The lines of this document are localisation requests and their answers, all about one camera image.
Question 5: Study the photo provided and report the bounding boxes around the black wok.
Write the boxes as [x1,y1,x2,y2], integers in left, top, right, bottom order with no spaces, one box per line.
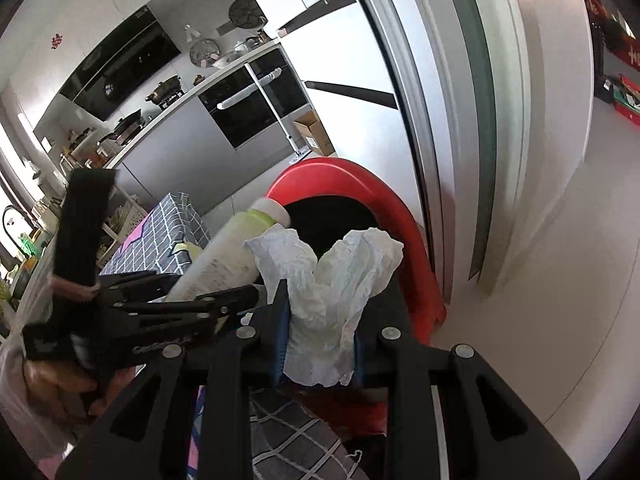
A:
[97,109,151,143]

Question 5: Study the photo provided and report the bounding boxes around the beige plastic storage cart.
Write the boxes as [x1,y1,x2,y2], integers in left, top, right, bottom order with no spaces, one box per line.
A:
[97,185,151,266]

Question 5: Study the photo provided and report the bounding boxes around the person's left hand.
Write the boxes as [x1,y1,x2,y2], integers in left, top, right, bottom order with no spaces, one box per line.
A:
[22,357,136,428]

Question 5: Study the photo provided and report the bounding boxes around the pile of red boxes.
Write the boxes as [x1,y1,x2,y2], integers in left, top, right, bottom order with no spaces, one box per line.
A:
[577,0,640,126]

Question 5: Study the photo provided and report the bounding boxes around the white refrigerator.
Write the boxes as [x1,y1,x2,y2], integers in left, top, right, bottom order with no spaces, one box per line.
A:
[230,0,436,231]

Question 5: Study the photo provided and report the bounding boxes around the black range hood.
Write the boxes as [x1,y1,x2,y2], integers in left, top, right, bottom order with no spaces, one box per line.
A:
[57,7,182,122]

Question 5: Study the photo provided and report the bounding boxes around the brown cardboard box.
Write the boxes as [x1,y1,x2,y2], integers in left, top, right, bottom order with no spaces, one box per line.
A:
[292,109,336,157]

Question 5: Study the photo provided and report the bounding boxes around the white and green plastic bottle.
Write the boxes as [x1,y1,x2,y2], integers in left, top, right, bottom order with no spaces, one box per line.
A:
[165,196,292,303]

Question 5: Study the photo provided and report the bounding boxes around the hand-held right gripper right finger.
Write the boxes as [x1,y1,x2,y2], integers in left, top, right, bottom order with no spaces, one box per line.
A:
[350,275,581,480]

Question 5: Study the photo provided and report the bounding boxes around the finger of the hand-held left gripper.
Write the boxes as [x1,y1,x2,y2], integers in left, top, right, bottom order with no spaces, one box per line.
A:
[97,270,181,302]
[112,284,261,356]

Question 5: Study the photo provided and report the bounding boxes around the person's left forearm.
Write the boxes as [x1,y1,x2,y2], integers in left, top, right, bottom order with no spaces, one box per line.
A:
[0,345,66,461]

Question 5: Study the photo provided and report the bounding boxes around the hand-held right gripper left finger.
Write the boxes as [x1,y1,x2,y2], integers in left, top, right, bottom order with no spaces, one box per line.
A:
[55,280,291,480]

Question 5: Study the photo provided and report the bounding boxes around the white upper cabinets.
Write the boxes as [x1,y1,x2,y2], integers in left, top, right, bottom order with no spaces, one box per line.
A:
[0,0,281,126]

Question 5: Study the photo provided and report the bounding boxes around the white stick mop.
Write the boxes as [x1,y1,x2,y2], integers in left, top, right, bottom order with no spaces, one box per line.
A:
[245,62,308,157]

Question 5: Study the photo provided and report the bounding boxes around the round silver steamer rack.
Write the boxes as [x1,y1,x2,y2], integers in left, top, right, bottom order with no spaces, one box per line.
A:
[189,39,221,68]

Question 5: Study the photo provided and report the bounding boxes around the round dark hanging pan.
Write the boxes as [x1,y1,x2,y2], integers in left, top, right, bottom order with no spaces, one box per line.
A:
[227,0,266,28]

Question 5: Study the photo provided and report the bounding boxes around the dark cooking pot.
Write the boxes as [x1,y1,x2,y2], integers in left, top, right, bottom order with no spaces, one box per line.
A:
[145,75,183,106]

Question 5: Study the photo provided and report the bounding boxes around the white plastic bag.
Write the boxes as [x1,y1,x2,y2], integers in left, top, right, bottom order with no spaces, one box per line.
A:
[243,227,405,387]

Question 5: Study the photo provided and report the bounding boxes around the grey sliding door frame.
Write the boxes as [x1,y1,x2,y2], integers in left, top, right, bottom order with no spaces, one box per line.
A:
[345,0,531,306]

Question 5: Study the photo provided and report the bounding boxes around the red trash bin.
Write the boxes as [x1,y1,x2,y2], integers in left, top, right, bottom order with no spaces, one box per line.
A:
[265,157,447,441]

